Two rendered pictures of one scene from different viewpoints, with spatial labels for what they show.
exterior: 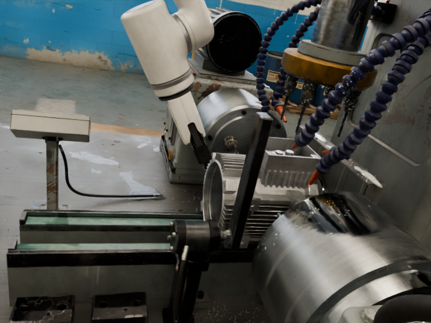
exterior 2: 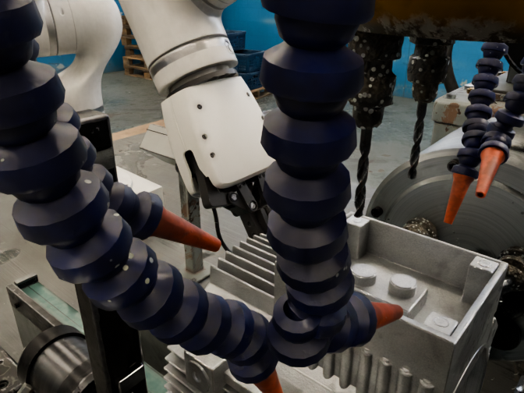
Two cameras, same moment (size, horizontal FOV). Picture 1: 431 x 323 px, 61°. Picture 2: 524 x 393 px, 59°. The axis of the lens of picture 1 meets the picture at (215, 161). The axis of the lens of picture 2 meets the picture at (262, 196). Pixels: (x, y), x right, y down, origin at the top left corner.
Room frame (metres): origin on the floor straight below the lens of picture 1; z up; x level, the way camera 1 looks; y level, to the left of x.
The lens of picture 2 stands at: (0.52, -0.32, 1.31)
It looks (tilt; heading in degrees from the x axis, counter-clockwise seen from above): 25 degrees down; 58
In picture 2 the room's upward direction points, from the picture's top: straight up
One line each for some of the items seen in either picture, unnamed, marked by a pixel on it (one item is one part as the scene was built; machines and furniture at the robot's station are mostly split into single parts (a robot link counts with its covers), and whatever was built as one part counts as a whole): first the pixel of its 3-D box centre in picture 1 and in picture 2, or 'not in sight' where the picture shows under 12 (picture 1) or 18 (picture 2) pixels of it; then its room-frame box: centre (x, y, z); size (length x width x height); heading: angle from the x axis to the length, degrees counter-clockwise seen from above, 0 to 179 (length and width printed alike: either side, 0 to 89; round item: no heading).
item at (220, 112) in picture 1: (230, 130); (500, 215); (1.07, -0.03, 1.04); 0.37 x 0.25 x 0.25; 19
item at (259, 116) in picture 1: (246, 185); (107, 309); (0.56, -0.06, 1.12); 0.04 x 0.03 x 0.26; 109
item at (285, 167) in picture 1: (282, 161); (385, 306); (0.73, -0.14, 1.11); 0.12 x 0.11 x 0.07; 108
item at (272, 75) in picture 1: (300, 83); not in sight; (5.82, -1.05, 0.37); 1.20 x 0.80 x 0.74; 102
